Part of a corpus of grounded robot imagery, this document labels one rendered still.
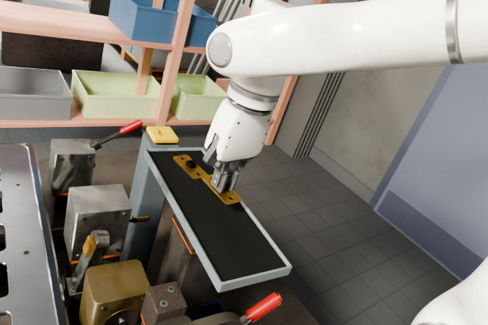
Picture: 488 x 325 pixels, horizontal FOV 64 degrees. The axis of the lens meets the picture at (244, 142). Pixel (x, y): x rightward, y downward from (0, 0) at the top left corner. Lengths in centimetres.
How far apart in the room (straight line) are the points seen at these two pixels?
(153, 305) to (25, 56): 363
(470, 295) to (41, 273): 67
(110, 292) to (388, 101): 294
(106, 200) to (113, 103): 208
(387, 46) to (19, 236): 72
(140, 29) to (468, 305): 237
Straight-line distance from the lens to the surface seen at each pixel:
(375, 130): 343
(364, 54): 51
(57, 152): 99
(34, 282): 79
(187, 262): 77
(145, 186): 97
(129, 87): 330
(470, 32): 47
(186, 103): 303
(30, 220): 90
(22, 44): 409
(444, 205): 320
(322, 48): 49
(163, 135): 93
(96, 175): 155
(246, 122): 62
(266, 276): 65
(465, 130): 307
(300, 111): 358
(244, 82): 60
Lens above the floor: 160
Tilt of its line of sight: 26 degrees down
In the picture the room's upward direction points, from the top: 19 degrees clockwise
